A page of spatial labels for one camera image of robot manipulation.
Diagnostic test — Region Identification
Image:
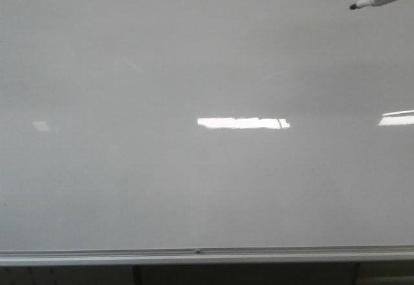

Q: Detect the large white whiteboard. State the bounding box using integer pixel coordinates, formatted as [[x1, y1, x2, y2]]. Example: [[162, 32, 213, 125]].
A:
[[1, 0, 413, 251]]

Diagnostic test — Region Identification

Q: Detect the aluminium whiteboard bottom rail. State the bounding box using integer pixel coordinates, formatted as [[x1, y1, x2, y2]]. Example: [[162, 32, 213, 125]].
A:
[[1, 245, 413, 267]]

